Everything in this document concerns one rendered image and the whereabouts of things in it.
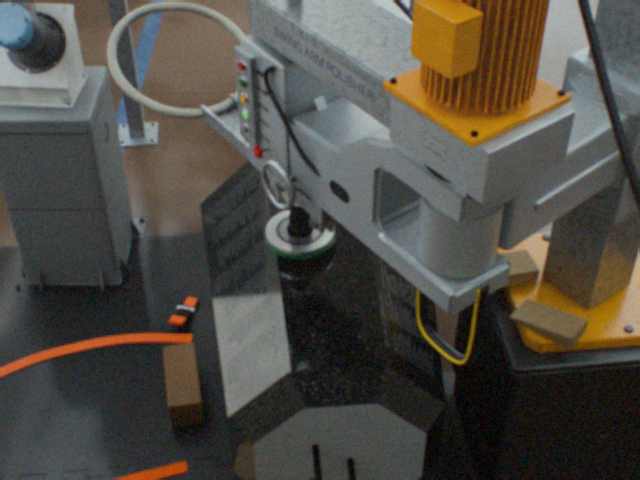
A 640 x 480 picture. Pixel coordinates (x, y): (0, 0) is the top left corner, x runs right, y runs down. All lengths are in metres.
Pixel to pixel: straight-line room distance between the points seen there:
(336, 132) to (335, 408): 0.75
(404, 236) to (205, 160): 2.56
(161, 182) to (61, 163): 1.01
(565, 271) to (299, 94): 1.00
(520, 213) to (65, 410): 2.06
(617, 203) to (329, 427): 0.99
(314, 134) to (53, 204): 1.69
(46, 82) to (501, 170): 2.17
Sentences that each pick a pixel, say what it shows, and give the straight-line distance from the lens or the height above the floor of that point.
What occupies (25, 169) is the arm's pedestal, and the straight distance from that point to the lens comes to 3.85.
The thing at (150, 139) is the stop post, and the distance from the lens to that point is 5.00.
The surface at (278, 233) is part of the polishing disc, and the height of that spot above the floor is 0.91.
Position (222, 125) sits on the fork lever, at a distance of 3.01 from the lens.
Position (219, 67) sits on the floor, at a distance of 5.58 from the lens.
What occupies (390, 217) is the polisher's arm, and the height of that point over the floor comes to 1.30.
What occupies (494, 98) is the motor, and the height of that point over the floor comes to 1.79.
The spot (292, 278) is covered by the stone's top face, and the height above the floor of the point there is 0.85.
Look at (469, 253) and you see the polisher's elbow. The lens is 2.22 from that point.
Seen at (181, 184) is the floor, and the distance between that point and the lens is 4.68.
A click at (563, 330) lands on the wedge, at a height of 0.82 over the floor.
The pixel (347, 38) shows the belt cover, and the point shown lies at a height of 1.72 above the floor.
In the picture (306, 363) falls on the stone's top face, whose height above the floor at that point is 0.85.
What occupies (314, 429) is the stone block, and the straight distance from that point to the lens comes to 2.69.
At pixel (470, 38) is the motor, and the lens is 1.83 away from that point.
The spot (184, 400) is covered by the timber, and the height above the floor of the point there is 0.13.
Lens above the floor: 2.81
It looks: 41 degrees down
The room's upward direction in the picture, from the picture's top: straight up
